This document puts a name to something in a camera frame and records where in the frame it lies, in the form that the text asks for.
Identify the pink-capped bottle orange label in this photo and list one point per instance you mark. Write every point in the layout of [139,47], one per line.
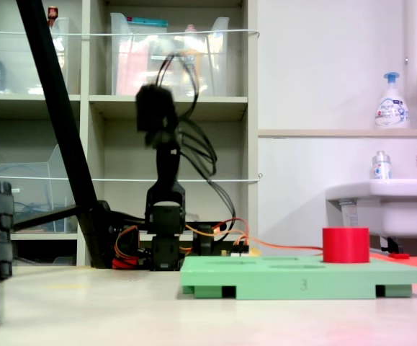
[191,43]

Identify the empty clear plastic bin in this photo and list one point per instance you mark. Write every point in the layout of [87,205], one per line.
[31,169]

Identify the small clear sanitizer bottle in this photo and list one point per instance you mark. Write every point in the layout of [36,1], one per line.
[381,167]

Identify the white blue foam soap bottle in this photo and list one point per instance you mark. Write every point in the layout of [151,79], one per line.
[392,108]

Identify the large clear storage bin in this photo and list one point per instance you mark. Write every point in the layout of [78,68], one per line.
[129,54]

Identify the green shape sorter board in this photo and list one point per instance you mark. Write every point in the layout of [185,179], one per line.
[265,277]

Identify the clear bin with dark bottle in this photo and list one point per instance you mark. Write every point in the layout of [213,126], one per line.
[17,65]

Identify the small red-capped bottle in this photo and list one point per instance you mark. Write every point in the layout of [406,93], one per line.
[52,13]

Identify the white sink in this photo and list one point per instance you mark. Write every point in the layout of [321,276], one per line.
[402,209]

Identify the beige shelf unit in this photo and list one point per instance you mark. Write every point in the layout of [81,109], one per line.
[222,104]

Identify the circuit board with connectors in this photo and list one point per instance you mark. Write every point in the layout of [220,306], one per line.
[238,249]

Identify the teal-edged pouch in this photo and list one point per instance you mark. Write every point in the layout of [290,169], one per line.
[147,23]

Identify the black tripod leg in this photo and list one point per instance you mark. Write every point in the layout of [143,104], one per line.
[49,72]

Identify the red cylinder block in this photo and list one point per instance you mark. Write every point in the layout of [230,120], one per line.
[345,245]

